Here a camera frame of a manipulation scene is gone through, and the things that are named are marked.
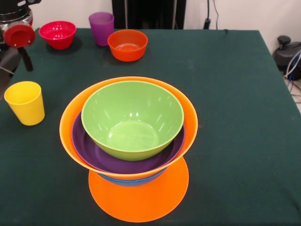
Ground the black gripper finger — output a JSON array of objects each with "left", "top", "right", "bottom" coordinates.
[{"left": 19, "top": 46, "right": 34, "bottom": 72}]

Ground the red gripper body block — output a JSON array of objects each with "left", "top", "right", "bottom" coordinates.
[{"left": 3, "top": 23, "right": 36, "bottom": 49}]

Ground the yellow cup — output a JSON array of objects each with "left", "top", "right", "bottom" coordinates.
[{"left": 4, "top": 81, "right": 45, "bottom": 126}]

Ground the green bowl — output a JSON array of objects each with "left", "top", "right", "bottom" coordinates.
[{"left": 81, "top": 81, "right": 185, "bottom": 161}]

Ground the wide purple bowl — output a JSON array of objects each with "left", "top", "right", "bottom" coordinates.
[{"left": 71, "top": 110, "right": 186, "bottom": 175}]

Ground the opaque blue bowl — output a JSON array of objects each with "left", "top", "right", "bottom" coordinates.
[{"left": 97, "top": 167, "right": 169, "bottom": 187}]

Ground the large orange bowl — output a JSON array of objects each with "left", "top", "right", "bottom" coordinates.
[
  {"left": 88, "top": 156, "right": 190, "bottom": 223},
  {"left": 59, "top": 76, "right": 199, "bottom": 181}
]

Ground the pink bowl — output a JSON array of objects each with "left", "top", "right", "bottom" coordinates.
[{"left": 38, "top": 20, "right": 77, "bottom": 50}]

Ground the purple cup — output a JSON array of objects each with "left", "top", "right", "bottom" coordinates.
[{"left": 88, "top": 12, "right": 115, "bottom": 47}]

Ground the small red-orange bowl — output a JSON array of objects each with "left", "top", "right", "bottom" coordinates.
[{"left": 107, "top": 29, "right": 149, "bottom": 62}]

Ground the dark green tablecloth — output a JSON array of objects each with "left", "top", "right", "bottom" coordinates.
[{"left": 0, "top": 27, "right": 301, "bottom": 226}]

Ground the black wall cable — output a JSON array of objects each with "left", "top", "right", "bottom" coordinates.
[{"left": 204, "top": 0, "right": 229, "bottom": 32}]

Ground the bundle of floor cables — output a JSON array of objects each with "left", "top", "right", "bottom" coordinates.
[{"left": 283, "top": 52, "right": 301, "bottom": 97}]

